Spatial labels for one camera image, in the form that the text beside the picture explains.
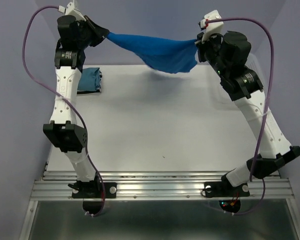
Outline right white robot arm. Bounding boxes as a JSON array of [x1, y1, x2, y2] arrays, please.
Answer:
[[196, 31, 300, 195]]

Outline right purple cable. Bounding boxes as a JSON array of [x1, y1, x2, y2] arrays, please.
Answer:
[[206, 16, 276, 216]]

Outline white plastic basket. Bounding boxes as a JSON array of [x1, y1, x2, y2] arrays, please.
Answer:
[[246, 53, 262, 76]]

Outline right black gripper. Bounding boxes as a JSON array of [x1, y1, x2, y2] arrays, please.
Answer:
[[195, 29, 229, 79]]

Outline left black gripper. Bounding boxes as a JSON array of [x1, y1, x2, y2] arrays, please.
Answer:
[[76, 15, 109, 50]]

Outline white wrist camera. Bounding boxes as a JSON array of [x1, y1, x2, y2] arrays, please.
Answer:
[[57, 0, 85, 21], [199, 10, 224, 43]]

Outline aluminium mounting rail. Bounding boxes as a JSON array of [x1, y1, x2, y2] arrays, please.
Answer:
[[30, 171, 294, 201]]

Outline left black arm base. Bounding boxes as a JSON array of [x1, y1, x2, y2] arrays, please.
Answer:
[[68, 180, 117, 217]]

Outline teal tank top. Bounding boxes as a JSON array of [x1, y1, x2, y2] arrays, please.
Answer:
[[78, 67, 102, 91]]

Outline black white striped tank top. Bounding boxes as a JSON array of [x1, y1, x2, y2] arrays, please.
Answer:
[[77, 90, 101, 95]]

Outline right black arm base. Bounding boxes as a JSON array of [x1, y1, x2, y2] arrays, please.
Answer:
[[201, 176, 250, 214]]

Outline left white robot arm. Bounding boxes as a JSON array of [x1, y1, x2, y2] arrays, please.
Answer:
[[43, 15, 109, 197]]

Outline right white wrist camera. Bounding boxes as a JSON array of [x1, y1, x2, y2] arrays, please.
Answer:
[[199, 10, 224, 43]]

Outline blue tank top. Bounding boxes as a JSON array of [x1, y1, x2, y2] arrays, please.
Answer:
[[107, 33, 197, 74]]

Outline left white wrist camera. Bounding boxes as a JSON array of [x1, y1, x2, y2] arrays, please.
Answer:
[[57, 0, 85, 21]]

